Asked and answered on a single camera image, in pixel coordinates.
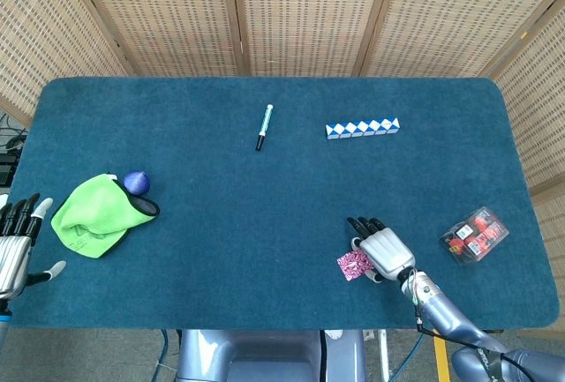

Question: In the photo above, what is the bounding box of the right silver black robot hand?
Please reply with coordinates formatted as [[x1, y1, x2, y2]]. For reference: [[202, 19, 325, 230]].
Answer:
[[346, 215, 417, 284]]

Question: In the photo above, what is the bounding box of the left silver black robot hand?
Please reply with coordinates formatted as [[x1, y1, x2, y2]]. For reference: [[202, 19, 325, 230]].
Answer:
[[0, 192, 67, 302]]

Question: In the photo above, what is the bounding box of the pink patterned card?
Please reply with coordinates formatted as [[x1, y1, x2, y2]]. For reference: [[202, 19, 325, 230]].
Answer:
[[336, 249, 373, 282]]

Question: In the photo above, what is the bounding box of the clear box with red contents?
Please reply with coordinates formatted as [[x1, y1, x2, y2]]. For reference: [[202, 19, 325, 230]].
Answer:
[[438, 206, 510, 267]]

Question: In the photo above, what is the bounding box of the lime green microfibre cloth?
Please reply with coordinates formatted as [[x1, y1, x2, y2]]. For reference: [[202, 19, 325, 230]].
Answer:
[[50, 173, 161, 259]]

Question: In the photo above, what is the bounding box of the yellow floor tape strip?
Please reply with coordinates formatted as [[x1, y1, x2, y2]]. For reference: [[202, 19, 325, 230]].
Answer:
[[432, 333, 452, 382]]

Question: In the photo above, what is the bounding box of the blue white snake puzzle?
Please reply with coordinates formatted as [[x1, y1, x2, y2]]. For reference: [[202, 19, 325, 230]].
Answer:
[[325, 116, 401, 141]]

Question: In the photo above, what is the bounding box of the purple-blue ball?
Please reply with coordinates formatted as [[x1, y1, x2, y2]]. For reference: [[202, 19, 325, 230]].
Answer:
[[123, 170, 152, 195]]

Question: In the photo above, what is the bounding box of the blue carpet table cover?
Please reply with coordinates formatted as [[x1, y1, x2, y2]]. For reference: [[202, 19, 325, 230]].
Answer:
[[7, 76, 561, 330]]

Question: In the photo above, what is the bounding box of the blue-grey robot torso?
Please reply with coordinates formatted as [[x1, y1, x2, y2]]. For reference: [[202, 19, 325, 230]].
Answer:
[[175, 328, 367, 382]]

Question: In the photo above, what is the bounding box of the green white marker pen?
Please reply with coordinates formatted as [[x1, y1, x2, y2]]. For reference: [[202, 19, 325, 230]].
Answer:
[[254, 103, 275, 152]]

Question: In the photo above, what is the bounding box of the woven bamboo screen panel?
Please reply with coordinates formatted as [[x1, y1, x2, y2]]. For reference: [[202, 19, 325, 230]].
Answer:
[[0, 0, 136, 130], [352, 0, 565, 79], [220, 0, 398, 78], [480, 0, 565, 339], [56, 0, 251, 78]]

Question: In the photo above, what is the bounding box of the thin wrist cable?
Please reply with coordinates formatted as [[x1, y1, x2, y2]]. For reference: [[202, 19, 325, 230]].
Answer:
[[406, 269, 439, 335]]

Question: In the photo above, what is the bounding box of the black equipment with cables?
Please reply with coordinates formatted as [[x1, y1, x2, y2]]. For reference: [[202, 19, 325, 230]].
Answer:
[[0, 110, 28, 187]]

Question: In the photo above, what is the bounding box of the white metal stand frame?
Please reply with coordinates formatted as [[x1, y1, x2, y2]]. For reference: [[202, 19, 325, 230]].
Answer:
[[324, 328, 390, 382]]

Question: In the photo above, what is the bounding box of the blue cable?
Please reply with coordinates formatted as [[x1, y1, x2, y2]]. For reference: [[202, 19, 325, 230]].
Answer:
[[390, 331, 427, 382], [154, 328, 178, 382]]

